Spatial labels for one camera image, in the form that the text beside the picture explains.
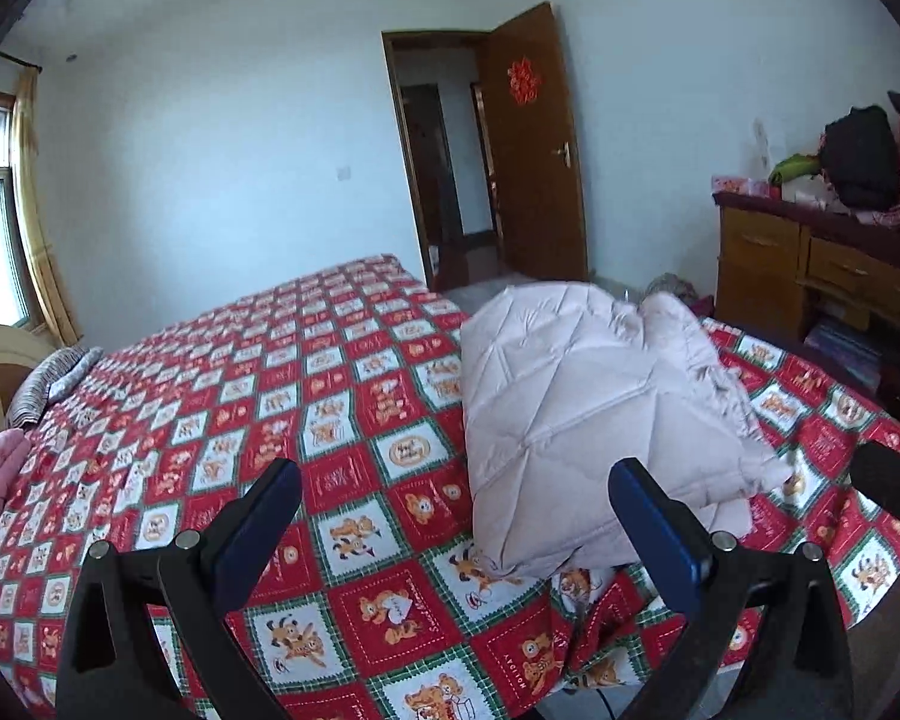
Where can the dark wooden door frame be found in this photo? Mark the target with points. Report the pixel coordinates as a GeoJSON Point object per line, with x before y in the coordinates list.
{"type": "Point", "coordinates": [401, 165]}

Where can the pink box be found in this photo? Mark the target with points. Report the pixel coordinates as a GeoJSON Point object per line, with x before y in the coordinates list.
{"type": "Point", "coordinates": [739, 186]}

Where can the white pink plastic bag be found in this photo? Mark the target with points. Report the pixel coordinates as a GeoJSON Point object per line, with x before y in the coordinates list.
{"type": "Point", "coordinates": [814, 195]}

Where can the curtain rod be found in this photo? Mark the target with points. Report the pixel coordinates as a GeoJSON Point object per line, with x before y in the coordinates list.
{"type": "Point", "coordinates": [19, 60]}

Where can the red checked cartoon bedspread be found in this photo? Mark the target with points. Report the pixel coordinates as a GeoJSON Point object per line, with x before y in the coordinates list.
{"type": "Point", "coordinates": [255, 405]}

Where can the beige quilted down jacket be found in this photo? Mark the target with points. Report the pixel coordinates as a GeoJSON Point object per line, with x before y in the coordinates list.
{"type": "Point", "coordinates": [570, 405]}

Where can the black bag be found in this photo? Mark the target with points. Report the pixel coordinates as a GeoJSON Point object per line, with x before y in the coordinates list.
{"type": "Point", "coordinates": [859, 157]}

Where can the yellow curtain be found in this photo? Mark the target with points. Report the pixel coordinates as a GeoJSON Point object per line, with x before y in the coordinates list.
{"type": "Point", "coordinates": [41, 225]}

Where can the striped grey pillow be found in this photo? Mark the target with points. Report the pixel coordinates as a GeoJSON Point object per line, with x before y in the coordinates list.
{"type": "Point", "coordinates": [49, 382]}

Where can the wooden headboard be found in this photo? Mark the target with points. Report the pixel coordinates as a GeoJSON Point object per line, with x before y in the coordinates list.
{"type": "Point", "coordinates": [0, 367]}

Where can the brown wooden door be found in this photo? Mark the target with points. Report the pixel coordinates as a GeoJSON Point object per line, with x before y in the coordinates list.
{"type": "Point", "coordinates": [532, 187]}

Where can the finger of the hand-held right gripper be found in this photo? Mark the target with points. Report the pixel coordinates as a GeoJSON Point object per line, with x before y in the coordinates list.
{"type": "Point", "coordinates": [896, 484]}

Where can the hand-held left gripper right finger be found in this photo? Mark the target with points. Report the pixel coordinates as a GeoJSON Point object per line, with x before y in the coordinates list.
{"type": "Point", "coordinates": [664, 532]}

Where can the grey maroon clothes pile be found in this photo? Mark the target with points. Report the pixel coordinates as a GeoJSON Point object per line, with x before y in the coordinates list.
{"type": "Point", "coordinates": [671, 291]}

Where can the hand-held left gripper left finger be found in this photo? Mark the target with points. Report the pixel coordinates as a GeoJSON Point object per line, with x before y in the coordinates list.
{"type": "Point", "coordinates": [259, 532]}

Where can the green cloth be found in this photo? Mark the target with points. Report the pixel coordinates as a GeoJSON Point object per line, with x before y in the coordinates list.
{"type": "Point", "coordinates": [793, 167]}

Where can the red paper door ornament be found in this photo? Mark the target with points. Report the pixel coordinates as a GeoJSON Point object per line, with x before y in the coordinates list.
{"type": "Point", "coordinates": [523, 80]}

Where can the stack of folded fabrics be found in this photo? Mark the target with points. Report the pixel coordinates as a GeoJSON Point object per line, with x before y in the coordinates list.
{"type": "Point", "coordinates": [844, 356]}

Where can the wooden dresser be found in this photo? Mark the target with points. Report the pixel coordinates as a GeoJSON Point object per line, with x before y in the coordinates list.
{"type": "Point", "coordinates": [765, 262]}

